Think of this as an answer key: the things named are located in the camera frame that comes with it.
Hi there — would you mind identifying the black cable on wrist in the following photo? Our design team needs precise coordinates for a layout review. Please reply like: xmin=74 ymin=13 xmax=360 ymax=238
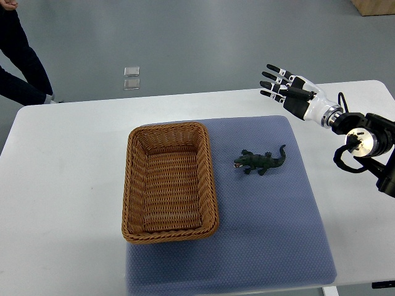
xmin=337 ymin=92 xmax=351 ymax=113

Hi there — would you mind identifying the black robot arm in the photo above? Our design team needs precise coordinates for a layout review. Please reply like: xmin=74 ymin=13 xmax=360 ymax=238
xmin=328 ymin=112 xmax=394 ymax=197

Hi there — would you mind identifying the upper metal floor plate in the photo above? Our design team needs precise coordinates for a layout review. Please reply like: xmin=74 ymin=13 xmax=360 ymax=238
xmin=124 ymin=66 xmax=140 ymax=77

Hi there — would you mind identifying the blue-grey textured mat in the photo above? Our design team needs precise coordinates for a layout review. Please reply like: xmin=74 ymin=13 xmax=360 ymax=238
xmin=125 ymin=115 xmax=336 ymax=295

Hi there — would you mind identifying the person in dark trousers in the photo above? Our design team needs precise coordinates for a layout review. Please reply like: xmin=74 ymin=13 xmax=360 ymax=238
xmin=1 ymin=1 xmax=60 ymax=106

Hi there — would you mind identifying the brown wicker basket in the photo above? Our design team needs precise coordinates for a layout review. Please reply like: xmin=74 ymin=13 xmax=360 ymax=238
xmin=122 ymin=122 xmax=219 ymax=244

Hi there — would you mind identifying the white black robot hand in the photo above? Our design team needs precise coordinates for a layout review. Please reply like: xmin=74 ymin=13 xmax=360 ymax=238
xmin=260 ymin=64 xmax=344 ymax=128

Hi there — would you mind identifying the black table control panel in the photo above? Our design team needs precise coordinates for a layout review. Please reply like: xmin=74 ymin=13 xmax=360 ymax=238
xmin=372 ymin=281 xmax=395 ymax=289

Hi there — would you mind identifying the dark green toy crocodile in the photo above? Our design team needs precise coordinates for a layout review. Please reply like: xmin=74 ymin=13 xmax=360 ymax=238
xmin=233 ymin=144 xmax=286 ymax=176

